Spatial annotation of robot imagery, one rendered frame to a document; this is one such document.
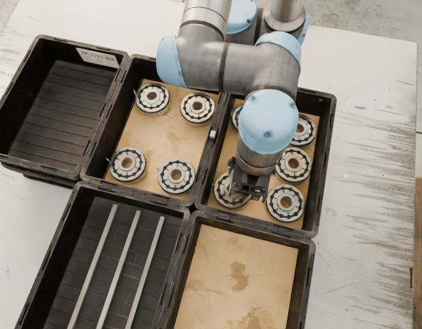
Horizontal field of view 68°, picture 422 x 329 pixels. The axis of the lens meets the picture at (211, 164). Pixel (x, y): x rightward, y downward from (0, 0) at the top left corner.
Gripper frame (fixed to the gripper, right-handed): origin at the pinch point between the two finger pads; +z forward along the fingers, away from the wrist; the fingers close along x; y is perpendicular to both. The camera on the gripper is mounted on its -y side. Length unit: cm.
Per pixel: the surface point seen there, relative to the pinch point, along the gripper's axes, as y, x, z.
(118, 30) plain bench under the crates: -59, -59, 26
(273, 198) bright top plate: 0.4, 7.9, 10.6
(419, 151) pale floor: -68, 97, 96
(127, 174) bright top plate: 2.1, -32.0, 10.3
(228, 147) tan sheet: -12.9, -6.6, 13.5
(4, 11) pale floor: -119, -185, 96
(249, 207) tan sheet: 3.5, 2.2, 13.5
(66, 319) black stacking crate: 40, -37, 14
